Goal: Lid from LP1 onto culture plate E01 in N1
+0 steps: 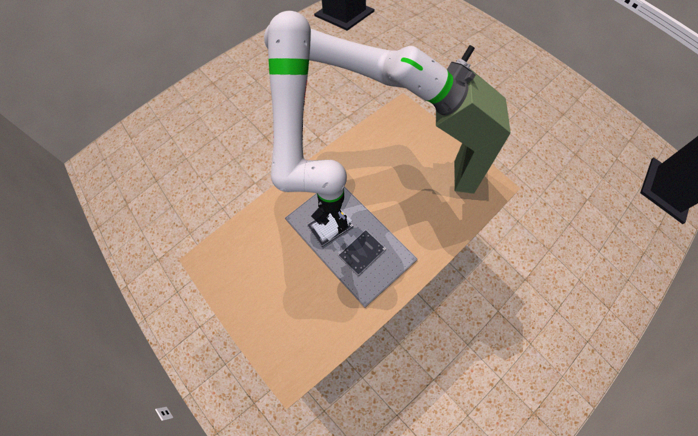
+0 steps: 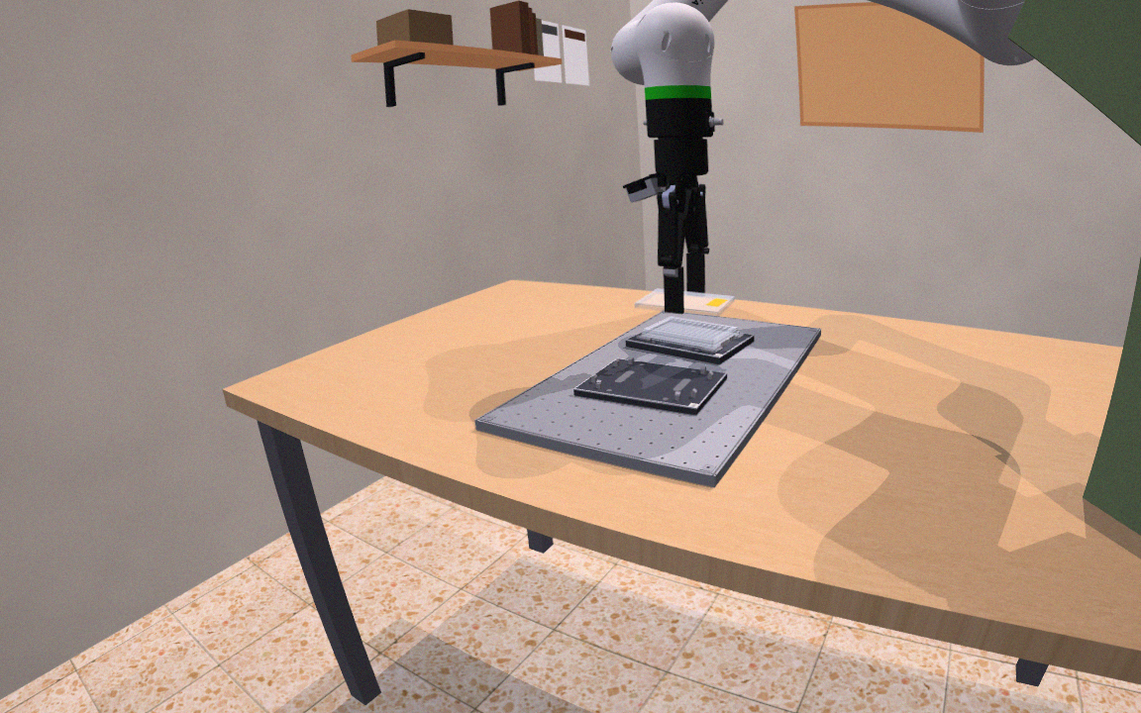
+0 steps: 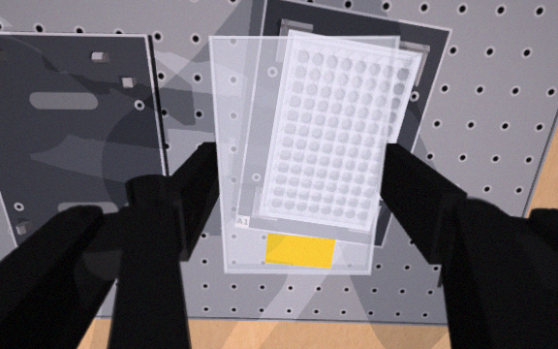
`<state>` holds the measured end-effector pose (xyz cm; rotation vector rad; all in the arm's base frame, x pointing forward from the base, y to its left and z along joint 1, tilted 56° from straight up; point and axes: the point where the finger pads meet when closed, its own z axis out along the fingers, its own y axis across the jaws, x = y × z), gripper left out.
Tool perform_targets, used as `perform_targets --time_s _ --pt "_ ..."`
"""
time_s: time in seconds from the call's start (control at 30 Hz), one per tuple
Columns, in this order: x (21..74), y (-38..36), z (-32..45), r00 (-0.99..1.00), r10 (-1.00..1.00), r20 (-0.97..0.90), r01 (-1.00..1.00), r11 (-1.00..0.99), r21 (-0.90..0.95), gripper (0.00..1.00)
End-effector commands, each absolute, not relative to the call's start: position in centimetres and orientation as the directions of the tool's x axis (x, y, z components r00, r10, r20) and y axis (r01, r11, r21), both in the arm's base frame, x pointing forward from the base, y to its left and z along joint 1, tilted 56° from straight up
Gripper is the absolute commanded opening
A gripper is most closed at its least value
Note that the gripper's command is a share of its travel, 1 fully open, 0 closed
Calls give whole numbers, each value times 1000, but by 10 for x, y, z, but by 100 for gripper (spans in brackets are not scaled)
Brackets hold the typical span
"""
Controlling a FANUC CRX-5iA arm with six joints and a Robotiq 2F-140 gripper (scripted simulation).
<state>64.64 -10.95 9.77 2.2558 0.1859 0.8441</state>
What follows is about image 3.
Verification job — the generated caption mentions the clear multi-well plate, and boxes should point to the clear multi-well plate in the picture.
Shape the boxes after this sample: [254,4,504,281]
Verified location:
[288,29,422,143]

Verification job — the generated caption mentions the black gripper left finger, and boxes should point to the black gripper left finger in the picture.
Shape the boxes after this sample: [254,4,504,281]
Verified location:
[0,142,220,349]

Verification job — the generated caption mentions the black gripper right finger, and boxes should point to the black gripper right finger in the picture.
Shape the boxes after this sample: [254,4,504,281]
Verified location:
[380,143,558,349]

